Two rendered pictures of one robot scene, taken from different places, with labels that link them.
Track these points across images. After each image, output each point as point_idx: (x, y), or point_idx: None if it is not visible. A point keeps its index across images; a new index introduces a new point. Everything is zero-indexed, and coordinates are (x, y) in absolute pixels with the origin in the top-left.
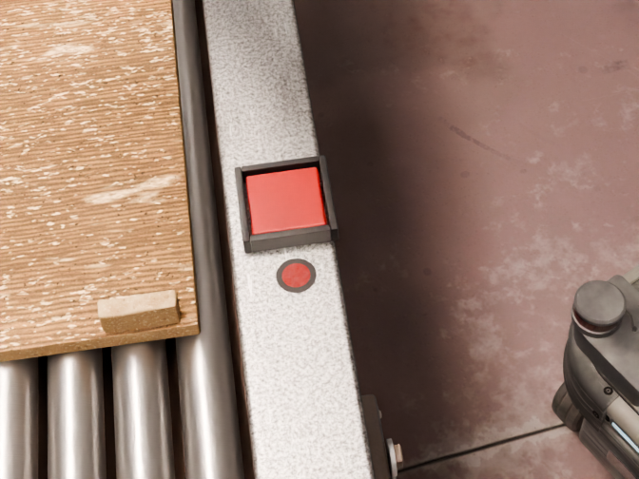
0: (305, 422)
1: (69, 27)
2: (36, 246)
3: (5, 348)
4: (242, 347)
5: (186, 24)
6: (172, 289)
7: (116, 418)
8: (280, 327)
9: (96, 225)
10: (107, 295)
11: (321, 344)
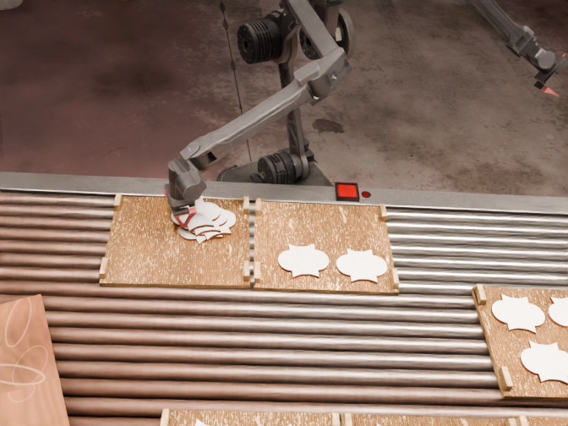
0: (404, 198)
1: (281, 222)
2: (358, 232)
3: (388, 239)
4: (385, 205)
5: None
6: (374, 210)
7: (401, 228)
8: (379, 199)
9: (353, 221)
10: (374, 221)
11: (385, 193)
